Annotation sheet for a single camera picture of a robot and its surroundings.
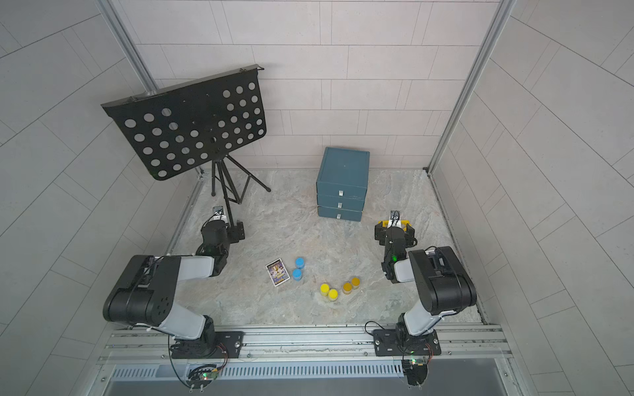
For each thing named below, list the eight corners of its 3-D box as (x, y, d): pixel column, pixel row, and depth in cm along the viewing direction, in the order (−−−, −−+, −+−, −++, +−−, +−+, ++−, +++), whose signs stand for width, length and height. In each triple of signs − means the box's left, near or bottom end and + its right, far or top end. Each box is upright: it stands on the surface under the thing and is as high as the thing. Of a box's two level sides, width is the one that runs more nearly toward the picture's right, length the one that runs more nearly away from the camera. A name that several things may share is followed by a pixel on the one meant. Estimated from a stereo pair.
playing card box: (275, 287, 84) (274, 285, 82) (266, 268, 88) (265, 265, 86) (291, 278, 86) (290, 276, 84) (281, 259, 90) (280, 257, 89)
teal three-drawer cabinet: (316, 220, 102) (314, 186, 85) (325, 181, 116) (325, 146, 99) (360, 226, 100) (367, 193, 83) (364, 186, 114) (370, 151, 98)
